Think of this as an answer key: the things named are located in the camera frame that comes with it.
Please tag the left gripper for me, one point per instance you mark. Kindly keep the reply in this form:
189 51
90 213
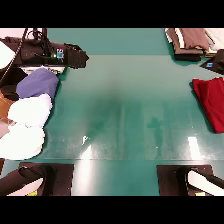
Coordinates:
76 56

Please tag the purple garment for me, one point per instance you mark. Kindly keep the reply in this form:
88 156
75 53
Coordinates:
38 83

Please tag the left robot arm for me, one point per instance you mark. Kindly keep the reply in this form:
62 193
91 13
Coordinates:
33 50

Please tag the pale lilac garment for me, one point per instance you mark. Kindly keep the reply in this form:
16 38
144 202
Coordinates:
30 110

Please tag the brown garment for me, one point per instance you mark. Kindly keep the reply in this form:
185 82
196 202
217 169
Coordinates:
191 40

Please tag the cream garment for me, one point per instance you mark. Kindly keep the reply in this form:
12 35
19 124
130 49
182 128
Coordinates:
43 69

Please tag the red garment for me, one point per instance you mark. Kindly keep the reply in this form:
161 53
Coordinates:
211 101

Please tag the white garment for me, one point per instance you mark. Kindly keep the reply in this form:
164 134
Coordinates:
21 141
216 33

